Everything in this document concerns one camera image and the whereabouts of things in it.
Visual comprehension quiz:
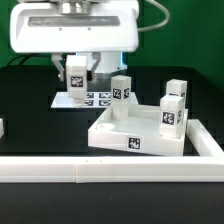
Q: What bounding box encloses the black cable bundle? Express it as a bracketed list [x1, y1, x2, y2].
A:
[6, 53, 51, 66]

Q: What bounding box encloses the partial white block left edge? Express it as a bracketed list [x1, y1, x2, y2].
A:
[0, 118, 4, 139]

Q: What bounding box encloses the tag plate with markers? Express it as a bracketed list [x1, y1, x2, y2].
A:
[50, 91, 140, 110]

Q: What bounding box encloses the white U-shaped fence wall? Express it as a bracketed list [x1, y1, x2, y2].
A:
[0, 119, 224, 183]

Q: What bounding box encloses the white square table top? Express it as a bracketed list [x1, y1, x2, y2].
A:
[88, 104, 188, 156]

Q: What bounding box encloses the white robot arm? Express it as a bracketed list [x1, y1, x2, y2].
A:
[10, 0, 139, 73]

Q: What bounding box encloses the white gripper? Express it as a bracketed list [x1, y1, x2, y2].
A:
[10, 0, 139, 82]

